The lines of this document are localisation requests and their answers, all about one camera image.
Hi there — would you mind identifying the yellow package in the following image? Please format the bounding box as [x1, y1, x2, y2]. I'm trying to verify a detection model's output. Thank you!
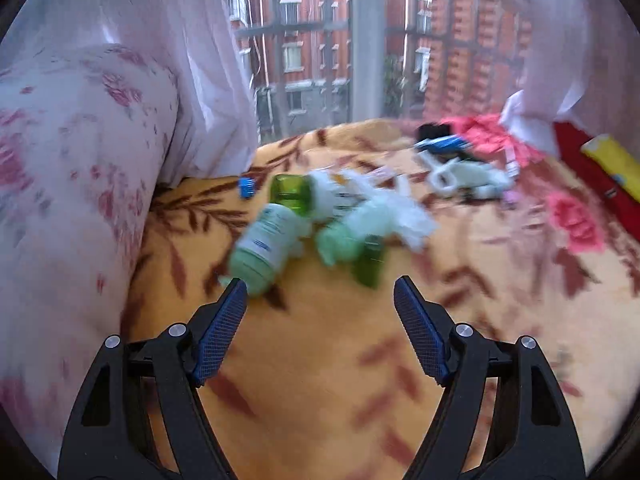
[580, 134, 640, 202]

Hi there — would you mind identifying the blue white packet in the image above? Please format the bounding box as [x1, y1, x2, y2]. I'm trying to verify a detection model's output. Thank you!
[413, 134, 470, 154]

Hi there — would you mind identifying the floral pink quilt roll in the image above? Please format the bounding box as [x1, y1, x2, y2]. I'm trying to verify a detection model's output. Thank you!
[1, 44, 178, 472]

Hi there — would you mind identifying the window frame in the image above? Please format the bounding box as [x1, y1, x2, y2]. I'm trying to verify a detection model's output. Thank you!
[226, 0, 530, 143]

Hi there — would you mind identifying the green capped white bottle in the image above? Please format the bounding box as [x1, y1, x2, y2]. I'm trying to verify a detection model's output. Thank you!
[269, 169, 364, 223]

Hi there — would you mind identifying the small blue cap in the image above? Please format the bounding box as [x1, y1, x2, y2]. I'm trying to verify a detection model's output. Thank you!
[238, 177, 256, 200]

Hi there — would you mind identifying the sheer pink curtain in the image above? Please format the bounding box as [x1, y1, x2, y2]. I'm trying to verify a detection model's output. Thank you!
[1, 0, 259, 185]

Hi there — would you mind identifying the light green bottle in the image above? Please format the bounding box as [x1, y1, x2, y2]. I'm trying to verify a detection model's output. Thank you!
[218, 203, 312, 297]

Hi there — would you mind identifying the red pillow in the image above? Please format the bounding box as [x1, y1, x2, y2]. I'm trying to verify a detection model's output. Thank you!
[553, 122, 640, 240]

